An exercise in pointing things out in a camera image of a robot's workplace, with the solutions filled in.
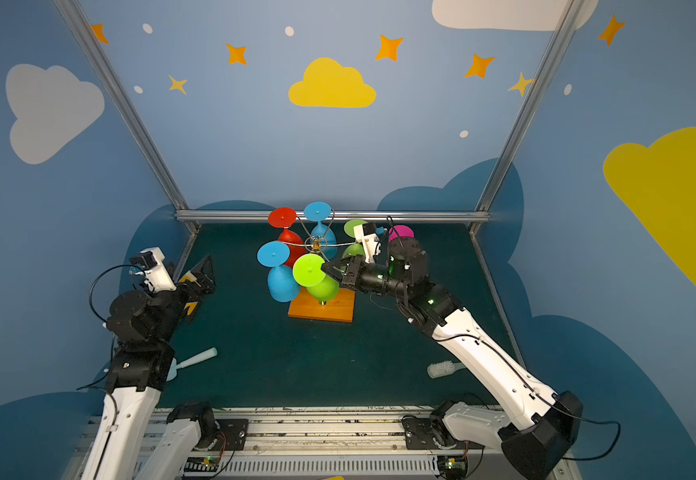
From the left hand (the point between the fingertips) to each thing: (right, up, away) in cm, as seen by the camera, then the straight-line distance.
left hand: (187, 259), depth 67 cm
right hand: (+32, -1, -6) cm, 32 cm away
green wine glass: (+28, -3, -4) cm, 28 cm away
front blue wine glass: (+20, -6, +8) cm, 22 cm away
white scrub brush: (+63, -32, +17) cm, 73 cm away
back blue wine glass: (+29, +13, +12) cm, 34 cm away
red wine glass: (+20, +11, +9) cm, 25 cm away
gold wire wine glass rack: (+29, +4, +7) cm, 30 cm away
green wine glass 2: (+38, +2, +13) cm, 41 cm away
